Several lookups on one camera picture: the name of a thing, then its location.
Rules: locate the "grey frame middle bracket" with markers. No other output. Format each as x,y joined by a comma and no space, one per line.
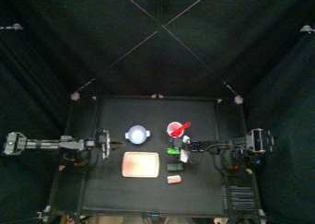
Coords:
157,96

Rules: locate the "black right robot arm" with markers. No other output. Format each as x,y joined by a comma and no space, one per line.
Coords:
235,143

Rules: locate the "wooden square cutting board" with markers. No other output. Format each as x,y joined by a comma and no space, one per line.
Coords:
141,164

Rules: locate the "grey frame corner bracket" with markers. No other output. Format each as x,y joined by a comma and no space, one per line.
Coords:
15,27
307,28
75,96
238,99

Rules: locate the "dark green toy sushi roll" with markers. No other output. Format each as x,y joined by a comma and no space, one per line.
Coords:
175,167

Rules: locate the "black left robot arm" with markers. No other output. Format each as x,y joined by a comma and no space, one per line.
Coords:
50,144

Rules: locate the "pink salmon toy sushi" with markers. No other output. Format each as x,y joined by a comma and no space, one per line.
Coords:
174,179

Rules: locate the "red toy spoon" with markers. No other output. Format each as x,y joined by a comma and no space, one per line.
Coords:
181,128

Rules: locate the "red toy cup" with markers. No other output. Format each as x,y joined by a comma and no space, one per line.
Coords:
174,129

